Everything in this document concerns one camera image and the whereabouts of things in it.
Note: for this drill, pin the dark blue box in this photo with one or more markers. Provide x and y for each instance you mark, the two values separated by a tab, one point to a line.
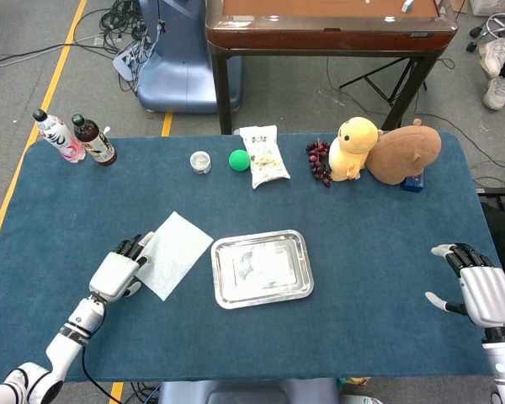
413	183

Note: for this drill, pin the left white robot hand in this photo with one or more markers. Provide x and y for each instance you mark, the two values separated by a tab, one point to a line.
113	275

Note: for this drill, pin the yellow plush toy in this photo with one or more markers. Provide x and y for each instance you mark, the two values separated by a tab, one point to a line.
349	155

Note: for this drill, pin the white snack bag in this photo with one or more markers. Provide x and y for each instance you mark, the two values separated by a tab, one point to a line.
264	160

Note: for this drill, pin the white paper napkin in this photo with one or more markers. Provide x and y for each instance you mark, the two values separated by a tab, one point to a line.
174	252

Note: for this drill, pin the silver metal tray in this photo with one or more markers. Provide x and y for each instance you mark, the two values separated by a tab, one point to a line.
278	296

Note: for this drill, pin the grey robot torso base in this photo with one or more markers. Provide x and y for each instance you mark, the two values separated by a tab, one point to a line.
244	393

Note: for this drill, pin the brown mahjong table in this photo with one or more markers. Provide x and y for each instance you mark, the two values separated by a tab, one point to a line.
320	38

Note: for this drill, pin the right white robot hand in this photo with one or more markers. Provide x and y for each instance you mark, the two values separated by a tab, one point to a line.
488	294

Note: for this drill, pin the small clear plastic jar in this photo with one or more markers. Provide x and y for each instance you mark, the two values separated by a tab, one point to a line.
200	163

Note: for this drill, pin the blue table cloth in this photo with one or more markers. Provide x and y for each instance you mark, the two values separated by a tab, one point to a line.
362	252

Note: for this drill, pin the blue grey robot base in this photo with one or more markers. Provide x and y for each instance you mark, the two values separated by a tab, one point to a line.
181	76

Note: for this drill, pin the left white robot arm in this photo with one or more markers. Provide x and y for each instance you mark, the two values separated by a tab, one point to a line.
63	349

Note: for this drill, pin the black tripod stand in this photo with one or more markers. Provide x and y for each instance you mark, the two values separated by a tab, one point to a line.
379	82

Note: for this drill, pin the clear pink drink bottle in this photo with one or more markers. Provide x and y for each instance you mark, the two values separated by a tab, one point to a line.
61	141

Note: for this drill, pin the brown tea bottle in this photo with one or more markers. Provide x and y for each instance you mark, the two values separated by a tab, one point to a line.
94	143

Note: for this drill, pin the dark red grape bunch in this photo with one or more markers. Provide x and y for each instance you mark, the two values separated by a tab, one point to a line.
317	164

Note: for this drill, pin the chrome office chair base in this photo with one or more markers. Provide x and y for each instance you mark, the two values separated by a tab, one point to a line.
494	23

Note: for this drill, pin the white sneaker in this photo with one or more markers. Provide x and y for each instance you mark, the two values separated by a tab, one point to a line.
498	94
494	56

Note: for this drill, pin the green foam ball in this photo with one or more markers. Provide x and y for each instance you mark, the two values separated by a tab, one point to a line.
240	160

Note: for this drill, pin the brown plush toy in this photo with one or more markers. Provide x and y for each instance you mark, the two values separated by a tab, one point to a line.
404	155

